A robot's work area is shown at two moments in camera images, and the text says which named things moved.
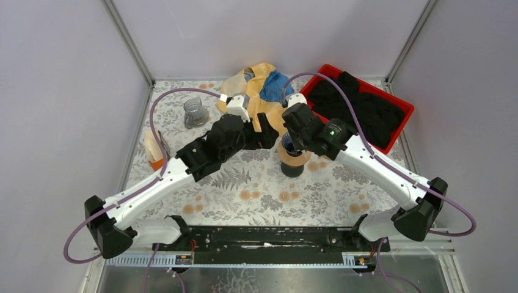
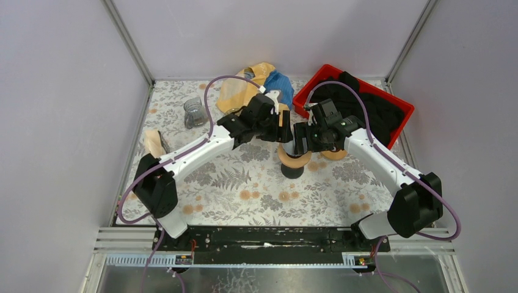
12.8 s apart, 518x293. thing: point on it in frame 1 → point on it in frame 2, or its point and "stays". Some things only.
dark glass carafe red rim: x=292 y=171 stays
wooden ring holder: x=295 y=160 stays
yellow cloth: x=237 y=83 stays
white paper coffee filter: x=153 y=152 → x=289 y=148
